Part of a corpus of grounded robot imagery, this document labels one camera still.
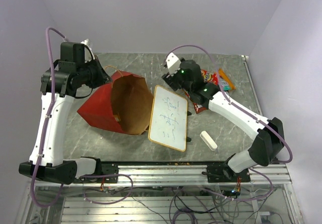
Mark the orange honey snack bag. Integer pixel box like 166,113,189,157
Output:
218,68,236,90

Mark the red brown paper bag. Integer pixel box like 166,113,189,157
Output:
77,70,153,135

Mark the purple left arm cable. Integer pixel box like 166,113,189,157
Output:
29,27,134,208

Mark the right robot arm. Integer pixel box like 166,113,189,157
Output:
162,55,284,182

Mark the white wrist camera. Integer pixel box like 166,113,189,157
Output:
81,39,95,63
166,52,181,75

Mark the aluminium mounting rail frame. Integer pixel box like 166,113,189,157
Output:
27,59,303,223

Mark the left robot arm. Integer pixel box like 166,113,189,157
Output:
19,40,112,185

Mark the red Doritos bag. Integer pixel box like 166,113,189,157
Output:
183,90,207,114

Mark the teal snack bar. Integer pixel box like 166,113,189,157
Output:
219,78,231,92

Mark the yellow framed whiteboard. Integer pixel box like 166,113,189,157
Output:
148,85,188,152

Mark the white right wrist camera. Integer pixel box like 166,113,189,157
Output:
166,52,181,75

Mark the red cookie snack bag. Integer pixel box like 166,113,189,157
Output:
201,69,218,85

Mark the white whiteboard eraser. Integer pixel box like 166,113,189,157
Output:
200,131,218,151

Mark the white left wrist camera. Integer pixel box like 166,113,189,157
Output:
81,39,95,63

